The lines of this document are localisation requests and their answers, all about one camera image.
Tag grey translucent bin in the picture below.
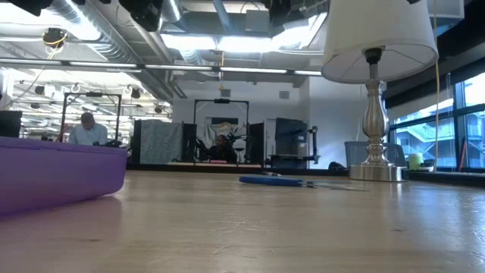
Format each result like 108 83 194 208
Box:
343 140 407 171

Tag pale green cup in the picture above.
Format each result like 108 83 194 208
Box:
408 152 424 172

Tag person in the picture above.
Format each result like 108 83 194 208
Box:
67 111 110 147
206 133 239 165

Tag silver lamp with white shade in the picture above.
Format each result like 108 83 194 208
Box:
321 0 440 183

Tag black aluminium table frame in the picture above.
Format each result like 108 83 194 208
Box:
127 162 485 187

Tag blue-handled scissors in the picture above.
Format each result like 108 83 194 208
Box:
238 174 368 193

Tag black yellow ceiling reel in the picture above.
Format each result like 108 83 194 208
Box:
42 27 69 49

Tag grey partition panel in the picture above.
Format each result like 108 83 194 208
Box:
132 119 185 165

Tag black monitor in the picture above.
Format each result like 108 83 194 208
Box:
0 110 23 139

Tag silver ventilation duct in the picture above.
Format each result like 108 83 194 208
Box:
33 0 181 100

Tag long ceiling light bar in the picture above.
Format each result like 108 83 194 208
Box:
0 58 323 76

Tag grey ceiling box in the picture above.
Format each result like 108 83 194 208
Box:
245 9 272 33

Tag purple plastic supply box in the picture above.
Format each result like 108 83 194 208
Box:
0 136 128 218

